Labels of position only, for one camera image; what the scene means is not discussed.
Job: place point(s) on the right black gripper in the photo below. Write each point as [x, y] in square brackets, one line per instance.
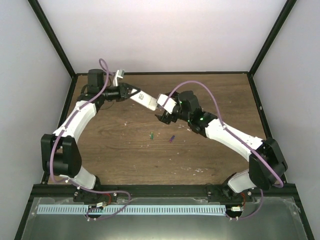
[167, 118]

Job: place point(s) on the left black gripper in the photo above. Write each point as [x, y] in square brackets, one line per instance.
[123, 93]

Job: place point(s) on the white remote control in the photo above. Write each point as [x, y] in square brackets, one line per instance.
[144, 99]

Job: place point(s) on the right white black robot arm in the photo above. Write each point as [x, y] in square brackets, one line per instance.
[264, 156]

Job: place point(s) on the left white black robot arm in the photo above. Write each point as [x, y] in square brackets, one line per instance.
[59, 150]

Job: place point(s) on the grey metal front plate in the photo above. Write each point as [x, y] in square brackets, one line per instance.
[272, 218]

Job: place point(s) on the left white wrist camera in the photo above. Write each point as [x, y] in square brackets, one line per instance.
[118, 75]

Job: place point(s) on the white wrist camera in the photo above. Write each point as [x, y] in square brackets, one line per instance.
[167, 104]
[118, 75]

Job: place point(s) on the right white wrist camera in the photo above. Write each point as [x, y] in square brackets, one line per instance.
[167, 104]

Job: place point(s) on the black front mounting rail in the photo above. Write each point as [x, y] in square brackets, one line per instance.
[211, 192]

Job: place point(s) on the light blue slotted cable duct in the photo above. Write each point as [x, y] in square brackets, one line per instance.
[65, 209]

